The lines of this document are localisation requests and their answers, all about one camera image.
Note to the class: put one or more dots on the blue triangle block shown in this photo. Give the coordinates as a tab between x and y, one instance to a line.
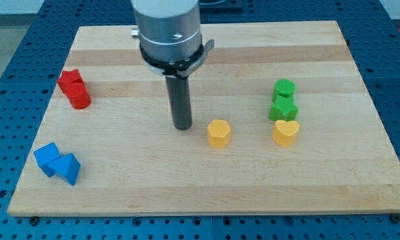
66	167

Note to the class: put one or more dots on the red star block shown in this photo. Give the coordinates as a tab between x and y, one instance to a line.
69	77

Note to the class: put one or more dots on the light wooden board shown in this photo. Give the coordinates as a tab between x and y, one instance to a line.
135	163

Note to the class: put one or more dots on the black clamp with metal lever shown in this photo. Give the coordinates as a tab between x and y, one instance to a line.
179	69

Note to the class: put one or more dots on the green star block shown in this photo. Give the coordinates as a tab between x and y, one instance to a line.
283	108

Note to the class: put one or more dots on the yellow hexagon block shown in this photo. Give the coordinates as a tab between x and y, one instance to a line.
218	133

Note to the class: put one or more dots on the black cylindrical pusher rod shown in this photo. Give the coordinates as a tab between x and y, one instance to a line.
180	103

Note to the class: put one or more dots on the blue cube block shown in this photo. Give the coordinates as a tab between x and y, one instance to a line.
45	155

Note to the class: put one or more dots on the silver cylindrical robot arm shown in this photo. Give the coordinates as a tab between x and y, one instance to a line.
169	30

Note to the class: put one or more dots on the yellow heart block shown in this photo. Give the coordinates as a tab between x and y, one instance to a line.
285	132

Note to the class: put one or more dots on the red cylinder block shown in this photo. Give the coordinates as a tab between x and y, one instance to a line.
78	96

